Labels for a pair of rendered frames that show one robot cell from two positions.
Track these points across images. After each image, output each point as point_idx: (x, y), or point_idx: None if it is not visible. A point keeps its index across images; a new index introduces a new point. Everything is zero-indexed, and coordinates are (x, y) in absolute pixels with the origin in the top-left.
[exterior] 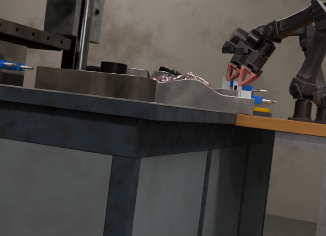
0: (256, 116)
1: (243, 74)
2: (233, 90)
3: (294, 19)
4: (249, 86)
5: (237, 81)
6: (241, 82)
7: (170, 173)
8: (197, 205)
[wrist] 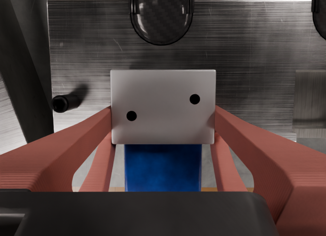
0: (121, 186)
1: (242, 140)
2: (53, 96)
3: None
4: (127, 190)
5: (111, 101)
6: (111, 138)
7: None
8: None
